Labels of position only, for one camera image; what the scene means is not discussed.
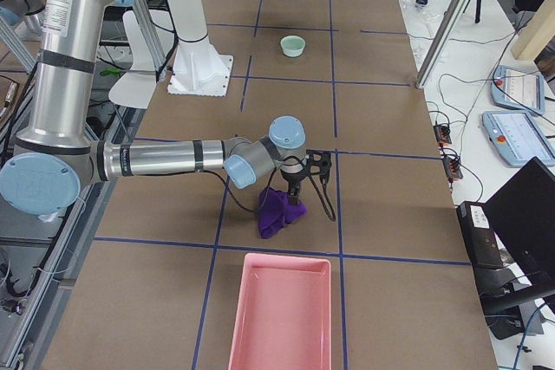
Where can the wooden beam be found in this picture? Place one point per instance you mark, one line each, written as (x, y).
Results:
(537, 34)

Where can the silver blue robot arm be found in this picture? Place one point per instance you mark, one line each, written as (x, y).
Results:
(54, 161)

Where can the purple cloth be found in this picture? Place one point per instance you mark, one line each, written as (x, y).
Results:
(276, 212)

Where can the black monitor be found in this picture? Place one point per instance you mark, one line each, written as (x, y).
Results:
(521, 214)

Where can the black electronics box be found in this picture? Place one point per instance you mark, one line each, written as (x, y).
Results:
(480, 240)

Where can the pink plastic tray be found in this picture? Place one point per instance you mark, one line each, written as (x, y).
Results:
(283, 318)

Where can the upper orange connector block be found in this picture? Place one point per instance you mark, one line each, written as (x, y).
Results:
(442, 134)

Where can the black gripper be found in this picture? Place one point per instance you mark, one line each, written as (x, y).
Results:
(293, 179)

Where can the teach pendant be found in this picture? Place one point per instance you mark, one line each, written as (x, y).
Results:
(517, 138)
(515, 89)

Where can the light green bowl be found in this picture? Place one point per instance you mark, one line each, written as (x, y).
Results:
(292, 46)

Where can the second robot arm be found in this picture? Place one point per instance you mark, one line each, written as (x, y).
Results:
(29, 11)

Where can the lower orange connector block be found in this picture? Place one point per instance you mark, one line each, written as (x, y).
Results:
(452, 168)

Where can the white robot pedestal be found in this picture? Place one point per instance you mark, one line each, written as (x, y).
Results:
(198, 68)

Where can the lower teach pendant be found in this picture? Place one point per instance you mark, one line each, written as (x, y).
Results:
(517, 138)

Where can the orange connector block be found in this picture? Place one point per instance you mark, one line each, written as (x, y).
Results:
(452, 168)
(442, 134)

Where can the aluminium frame post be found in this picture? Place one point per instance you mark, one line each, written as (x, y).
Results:
(454, 10)

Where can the upper teach pendant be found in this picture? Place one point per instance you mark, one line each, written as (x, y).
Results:
(515, 89)

